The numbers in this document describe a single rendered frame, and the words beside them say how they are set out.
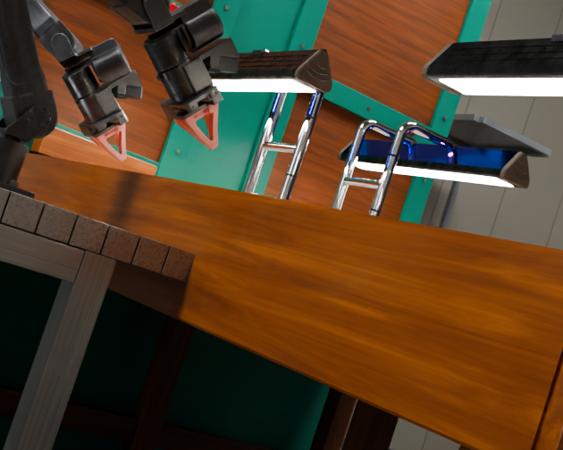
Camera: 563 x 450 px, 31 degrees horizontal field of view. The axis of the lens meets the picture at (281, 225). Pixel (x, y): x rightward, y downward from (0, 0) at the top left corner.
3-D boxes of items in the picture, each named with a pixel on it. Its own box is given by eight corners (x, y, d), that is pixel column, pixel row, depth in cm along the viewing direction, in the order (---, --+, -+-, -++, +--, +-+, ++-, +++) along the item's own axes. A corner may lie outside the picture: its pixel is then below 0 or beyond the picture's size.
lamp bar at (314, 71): (297, 78, 187) (309, 40, 188) (154, 79, 240) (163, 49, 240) (331, 94, 191) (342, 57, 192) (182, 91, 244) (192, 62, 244)
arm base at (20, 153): (11, 141, 162) (-31, 126, 159) (53, 148, 145) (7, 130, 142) (-6, 188, 162) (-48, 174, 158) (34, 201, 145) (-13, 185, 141)
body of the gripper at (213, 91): (194, 95, 173) (175, 55, 170) (222, 95, 164) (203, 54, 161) (163, 113, 170) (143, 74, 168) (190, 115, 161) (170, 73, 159)
